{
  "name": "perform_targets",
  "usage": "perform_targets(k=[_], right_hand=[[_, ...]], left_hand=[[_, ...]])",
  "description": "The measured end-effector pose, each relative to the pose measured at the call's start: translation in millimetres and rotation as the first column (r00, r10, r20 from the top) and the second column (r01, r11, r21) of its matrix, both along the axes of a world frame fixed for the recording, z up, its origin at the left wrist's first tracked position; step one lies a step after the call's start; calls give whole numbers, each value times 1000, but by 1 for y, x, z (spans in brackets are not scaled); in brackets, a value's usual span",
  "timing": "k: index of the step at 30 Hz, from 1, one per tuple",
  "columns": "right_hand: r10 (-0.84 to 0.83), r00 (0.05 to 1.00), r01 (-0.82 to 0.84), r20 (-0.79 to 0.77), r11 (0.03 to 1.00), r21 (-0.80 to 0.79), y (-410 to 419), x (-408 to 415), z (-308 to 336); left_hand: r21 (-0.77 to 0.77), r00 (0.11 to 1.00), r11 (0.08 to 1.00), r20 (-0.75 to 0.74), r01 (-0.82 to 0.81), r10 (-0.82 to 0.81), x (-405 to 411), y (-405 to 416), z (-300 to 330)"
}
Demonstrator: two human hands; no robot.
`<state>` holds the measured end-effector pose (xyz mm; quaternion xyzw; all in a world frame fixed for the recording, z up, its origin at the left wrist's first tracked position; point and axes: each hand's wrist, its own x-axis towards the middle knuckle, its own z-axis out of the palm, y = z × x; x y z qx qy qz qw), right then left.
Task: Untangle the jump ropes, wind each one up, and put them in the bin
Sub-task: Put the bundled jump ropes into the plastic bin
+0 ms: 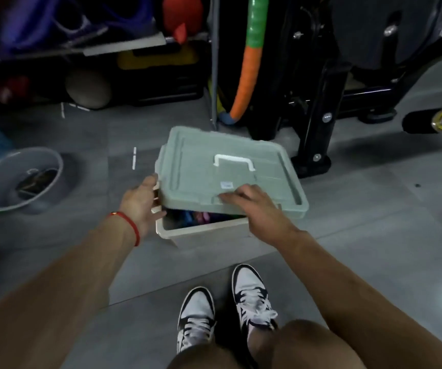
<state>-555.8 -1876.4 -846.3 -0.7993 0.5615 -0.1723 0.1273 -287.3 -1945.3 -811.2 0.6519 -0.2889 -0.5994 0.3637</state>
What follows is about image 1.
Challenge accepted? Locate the brown ball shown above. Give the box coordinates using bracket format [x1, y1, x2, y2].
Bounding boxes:
[65, 69, 113, 110]

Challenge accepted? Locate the person's right shoe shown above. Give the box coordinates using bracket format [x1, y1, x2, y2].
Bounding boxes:
[231, 263, 279, 342]

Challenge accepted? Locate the person's right leg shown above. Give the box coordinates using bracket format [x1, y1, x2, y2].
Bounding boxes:
[248, 319, 367, 369]

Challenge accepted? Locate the person's left forearm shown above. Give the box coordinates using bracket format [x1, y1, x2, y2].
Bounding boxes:
[0, 215, 139, 369]

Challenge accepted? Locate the black weight machine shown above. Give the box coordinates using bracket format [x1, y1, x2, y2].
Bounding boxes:
[244, 0, 442, 179]

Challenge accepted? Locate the yellow flat board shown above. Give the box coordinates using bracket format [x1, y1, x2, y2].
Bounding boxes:
[117, 45, 201, 71]

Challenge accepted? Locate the person's left leg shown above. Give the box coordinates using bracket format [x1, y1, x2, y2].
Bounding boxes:
[167, 343, 245, 369]

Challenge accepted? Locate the person's left shoe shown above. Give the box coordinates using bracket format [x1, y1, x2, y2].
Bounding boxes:
[176, 286, 217, 354]

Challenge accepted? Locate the person's right forearm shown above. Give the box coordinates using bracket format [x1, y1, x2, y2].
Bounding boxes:
[276, 231, 442, 369]

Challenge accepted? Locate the clear bin lid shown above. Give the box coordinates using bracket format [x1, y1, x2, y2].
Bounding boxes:
[154, 126, 309, 220]

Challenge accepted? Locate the person's shoe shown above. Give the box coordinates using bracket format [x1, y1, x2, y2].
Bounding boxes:
[231, 263, 279, 342]
[176, 286, 217, 354]

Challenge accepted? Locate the brown tangled strap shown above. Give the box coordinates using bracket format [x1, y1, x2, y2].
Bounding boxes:
[15, 169, 59, 200]

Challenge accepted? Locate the orange red fabric bag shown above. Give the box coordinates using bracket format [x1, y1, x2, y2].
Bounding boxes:
[162, 0, 205, 45]

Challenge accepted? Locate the person's left hand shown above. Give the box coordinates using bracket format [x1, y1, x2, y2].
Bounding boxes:
[118, 173, 167, 238]

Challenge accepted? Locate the blue folded mat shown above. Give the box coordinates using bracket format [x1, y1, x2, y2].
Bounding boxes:
[0, 0, 156, 50]

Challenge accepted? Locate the grey plastic storage bin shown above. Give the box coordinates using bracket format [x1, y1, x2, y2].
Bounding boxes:
[151, 180, 283, 250]

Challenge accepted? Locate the multicoloured hula hoop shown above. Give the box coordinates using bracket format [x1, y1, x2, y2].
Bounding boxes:
[219, 0, 270, 126]

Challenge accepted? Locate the person's right hand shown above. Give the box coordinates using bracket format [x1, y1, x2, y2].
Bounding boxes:
[219, 184, 303, 249]

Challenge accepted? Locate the red string bracelet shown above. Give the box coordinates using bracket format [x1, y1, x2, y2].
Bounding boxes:
[108, 211, 141, 247]

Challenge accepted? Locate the person's leg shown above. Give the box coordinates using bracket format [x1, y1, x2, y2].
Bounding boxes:
[167, 343, 245, 369]
[248, 319, 367, 369]

